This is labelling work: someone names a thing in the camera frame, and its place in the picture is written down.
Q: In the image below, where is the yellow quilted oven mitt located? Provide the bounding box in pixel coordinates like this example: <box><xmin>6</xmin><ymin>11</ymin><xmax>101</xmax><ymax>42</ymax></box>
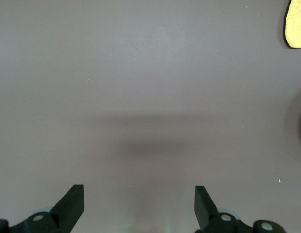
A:
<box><xmin>283</xmin><ymin>0</ymin><xmax>301</xmax><ymax>50</ymax></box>

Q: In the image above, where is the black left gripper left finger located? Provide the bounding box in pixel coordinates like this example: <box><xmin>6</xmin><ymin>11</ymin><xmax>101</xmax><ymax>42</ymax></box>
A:
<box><xmin>0</xmin><ymin>184</ymin><xmax>85</xmax><ymax>233</ymax></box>

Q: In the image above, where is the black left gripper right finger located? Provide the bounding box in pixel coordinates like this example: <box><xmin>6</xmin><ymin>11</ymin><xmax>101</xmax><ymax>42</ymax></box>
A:
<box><xmin>194</xmin><ymin>185</ymin><xmax>287</xmax><ymax>233</ymax></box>

